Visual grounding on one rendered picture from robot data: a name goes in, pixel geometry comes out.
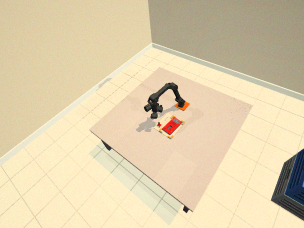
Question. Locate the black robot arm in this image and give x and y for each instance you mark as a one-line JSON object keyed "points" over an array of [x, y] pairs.
{"points": [[154, 98]]}

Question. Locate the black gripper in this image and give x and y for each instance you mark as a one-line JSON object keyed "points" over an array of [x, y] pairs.
{"points": [[154, 114]]}

